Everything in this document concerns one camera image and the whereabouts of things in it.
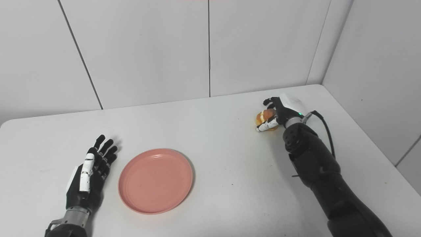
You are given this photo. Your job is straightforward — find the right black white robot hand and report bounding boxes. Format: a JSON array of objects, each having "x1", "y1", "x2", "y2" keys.
[{"x1": 256, "y1": 93, "x2": 309, "y2": 132}]

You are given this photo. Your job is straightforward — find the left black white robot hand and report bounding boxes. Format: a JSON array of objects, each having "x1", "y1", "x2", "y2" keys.
[{"x1": 65, "y1": 134, "x2": 118, "y2": 214}]

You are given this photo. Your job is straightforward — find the cream puff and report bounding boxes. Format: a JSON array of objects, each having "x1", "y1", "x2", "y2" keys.
[{"x1": 256, "y1": 110, "x2": 279, "y2": 131}]

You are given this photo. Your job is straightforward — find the pink round plate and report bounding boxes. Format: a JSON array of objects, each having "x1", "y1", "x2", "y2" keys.
[{"x1": 118, "y1": 148, "x2": 194, "y2": 215}]

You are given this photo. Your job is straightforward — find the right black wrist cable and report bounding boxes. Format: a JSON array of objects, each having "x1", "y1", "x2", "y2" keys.
[{"x1": 304, "y1": 110, "x2": 336, "y2": 158}]

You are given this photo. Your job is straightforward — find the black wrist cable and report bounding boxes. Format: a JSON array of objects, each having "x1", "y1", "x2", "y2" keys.
[
  {"x1": 46, "y1": 220, "x2": 63, "y2": 232},
  {"x1": 304, "y1": 110, "x2": 336, "y2": 158}
]

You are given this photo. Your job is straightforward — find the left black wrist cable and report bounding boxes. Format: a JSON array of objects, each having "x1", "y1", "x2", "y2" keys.
[{"x1": 46, "y1": 220, "x2": 63, "y2": 232}]

